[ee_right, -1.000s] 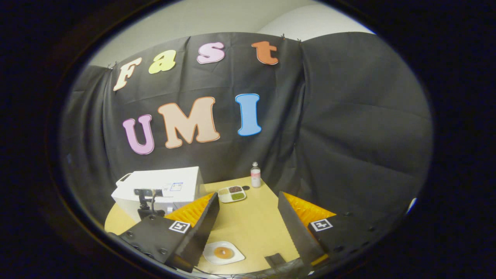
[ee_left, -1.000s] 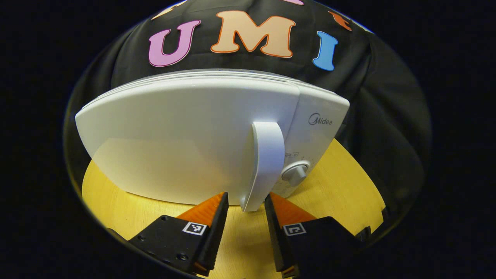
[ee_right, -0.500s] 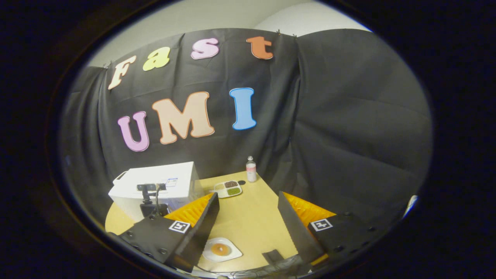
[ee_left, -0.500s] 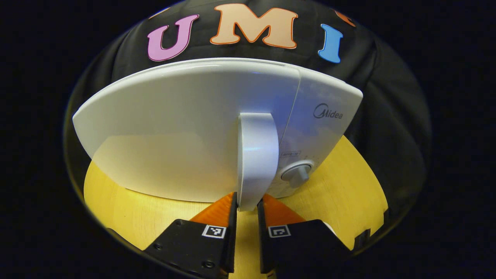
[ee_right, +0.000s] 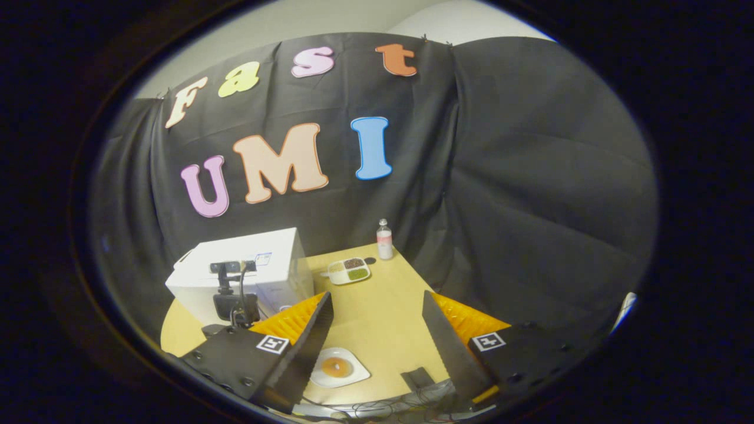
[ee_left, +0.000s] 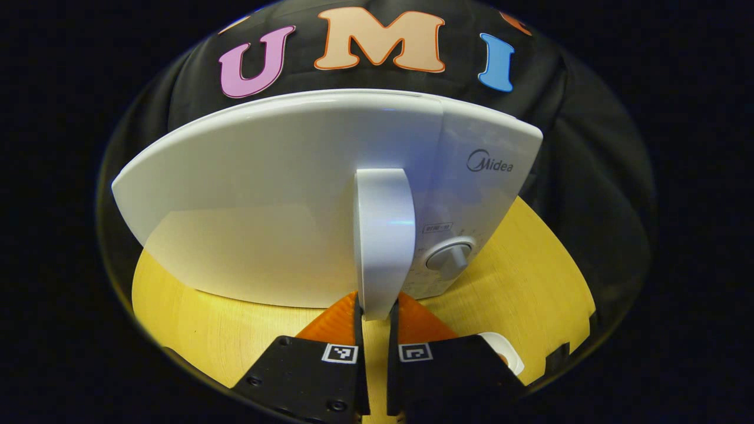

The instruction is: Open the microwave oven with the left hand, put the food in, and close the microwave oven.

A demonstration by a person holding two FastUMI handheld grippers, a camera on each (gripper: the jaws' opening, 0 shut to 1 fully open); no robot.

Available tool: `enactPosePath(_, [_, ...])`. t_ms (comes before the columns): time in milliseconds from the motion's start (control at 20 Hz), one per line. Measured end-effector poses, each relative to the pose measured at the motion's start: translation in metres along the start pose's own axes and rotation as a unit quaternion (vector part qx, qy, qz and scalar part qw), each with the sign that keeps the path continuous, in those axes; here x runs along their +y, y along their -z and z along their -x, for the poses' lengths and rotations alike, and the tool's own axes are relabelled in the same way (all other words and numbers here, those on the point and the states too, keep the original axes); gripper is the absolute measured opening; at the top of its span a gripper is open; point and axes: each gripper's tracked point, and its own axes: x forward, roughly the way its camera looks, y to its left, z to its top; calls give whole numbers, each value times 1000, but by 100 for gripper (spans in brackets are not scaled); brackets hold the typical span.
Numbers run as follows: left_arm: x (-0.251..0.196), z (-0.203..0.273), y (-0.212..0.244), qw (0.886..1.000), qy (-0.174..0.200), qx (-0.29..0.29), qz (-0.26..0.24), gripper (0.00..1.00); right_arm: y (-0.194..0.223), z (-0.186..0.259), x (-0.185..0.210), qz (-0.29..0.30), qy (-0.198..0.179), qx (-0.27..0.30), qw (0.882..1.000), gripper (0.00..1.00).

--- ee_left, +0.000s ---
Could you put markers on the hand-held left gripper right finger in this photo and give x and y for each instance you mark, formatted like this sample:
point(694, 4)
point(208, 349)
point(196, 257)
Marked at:
point(393, 377)

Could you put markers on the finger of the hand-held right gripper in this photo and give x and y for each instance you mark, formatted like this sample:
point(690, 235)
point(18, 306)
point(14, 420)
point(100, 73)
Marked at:
point(565, 359)

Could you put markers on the white plate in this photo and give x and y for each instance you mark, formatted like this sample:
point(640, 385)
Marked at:
point(512, 353)

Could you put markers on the white microwave oven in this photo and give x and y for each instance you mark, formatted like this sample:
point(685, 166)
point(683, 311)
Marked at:
point(265, 194)

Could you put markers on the round golden bun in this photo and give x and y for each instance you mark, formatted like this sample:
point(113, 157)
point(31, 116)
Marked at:
point(503, 357)

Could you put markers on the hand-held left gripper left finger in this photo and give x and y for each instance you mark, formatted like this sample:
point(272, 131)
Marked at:
point(362, 377)

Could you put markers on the black backdrop cloth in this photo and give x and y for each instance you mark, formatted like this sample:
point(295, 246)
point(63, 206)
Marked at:
point(589, 176)

